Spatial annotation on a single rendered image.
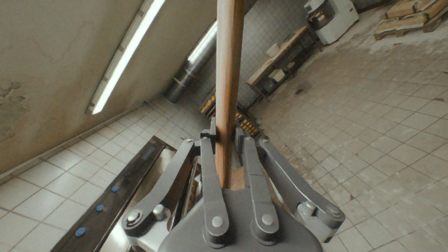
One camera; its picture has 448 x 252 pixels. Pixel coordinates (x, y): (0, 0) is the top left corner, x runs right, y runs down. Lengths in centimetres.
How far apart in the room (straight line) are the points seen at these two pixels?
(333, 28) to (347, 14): 45
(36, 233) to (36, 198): 21
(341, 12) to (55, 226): 599
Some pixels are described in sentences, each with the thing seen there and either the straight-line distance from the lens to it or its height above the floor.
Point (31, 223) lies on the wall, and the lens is 139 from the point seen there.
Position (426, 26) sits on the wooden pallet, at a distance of 387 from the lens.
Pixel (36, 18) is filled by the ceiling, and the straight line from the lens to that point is 87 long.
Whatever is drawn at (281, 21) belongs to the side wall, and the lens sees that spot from 572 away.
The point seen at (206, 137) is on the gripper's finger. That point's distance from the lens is 16.
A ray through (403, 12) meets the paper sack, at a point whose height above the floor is 37.
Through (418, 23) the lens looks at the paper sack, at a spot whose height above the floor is 20.
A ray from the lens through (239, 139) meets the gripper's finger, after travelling 17.
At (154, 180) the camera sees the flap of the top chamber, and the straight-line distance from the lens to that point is 168.
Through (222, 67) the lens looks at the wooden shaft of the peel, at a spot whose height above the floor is 201.
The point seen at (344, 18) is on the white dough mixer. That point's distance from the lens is 541.
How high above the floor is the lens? 202
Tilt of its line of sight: 18 degrees down
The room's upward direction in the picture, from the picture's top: 51 degrees counter-clockwise
